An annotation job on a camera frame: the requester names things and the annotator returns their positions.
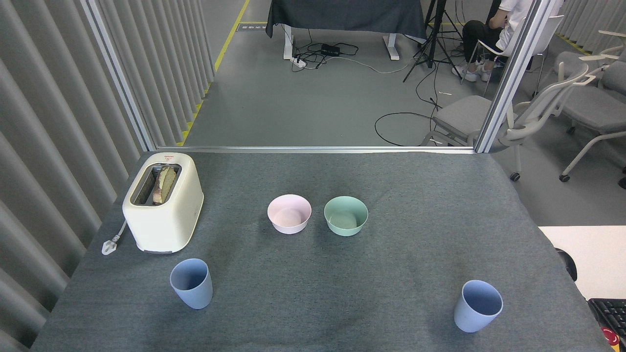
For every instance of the blue plastic cup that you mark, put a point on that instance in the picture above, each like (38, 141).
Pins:
(469, 318)
(195, 293)

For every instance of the pink bowl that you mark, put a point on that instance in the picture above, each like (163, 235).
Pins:
(288, 226)

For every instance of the green bowl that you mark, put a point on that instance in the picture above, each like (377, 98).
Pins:
(342, 229)

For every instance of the white power strip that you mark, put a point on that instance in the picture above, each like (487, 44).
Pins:
(299, 62)

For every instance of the grey felt table cover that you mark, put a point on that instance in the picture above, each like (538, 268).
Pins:
(391, 274)

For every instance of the black power adapter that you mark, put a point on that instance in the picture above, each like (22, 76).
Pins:
(330, 49)

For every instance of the white table leg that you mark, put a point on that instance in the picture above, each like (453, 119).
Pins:
(288, 44)
(391, 48)

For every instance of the toasted bread slice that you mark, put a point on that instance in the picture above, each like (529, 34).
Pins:
(166, 183)

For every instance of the cream white toaster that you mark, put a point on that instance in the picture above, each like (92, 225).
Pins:
(166, 225)

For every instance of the dark table cloth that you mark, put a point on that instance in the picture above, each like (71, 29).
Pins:
(342, 14)

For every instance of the black tripod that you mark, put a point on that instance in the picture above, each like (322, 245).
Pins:
(430, 44)

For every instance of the person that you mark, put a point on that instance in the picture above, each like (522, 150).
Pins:
(481, 36)

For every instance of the white plastic chair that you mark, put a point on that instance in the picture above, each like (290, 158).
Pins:
(494, 50)

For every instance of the black rounded object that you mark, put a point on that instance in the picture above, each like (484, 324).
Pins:
(568, 264)

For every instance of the white side table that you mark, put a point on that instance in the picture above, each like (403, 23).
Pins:
(596, 254)

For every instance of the black keyboard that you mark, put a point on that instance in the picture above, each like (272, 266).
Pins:
(611, 313)

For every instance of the red round button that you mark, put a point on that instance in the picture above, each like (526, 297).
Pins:
(610, 338)

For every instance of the silver aluminium rail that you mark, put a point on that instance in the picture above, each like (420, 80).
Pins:
(313, 149)

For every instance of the grey office chair white frame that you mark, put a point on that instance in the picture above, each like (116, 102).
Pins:
(570, 59)
(594, 110)
(462, 115)

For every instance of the silver aluminium post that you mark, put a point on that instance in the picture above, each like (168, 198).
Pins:
(513, 73)
(120, 78)

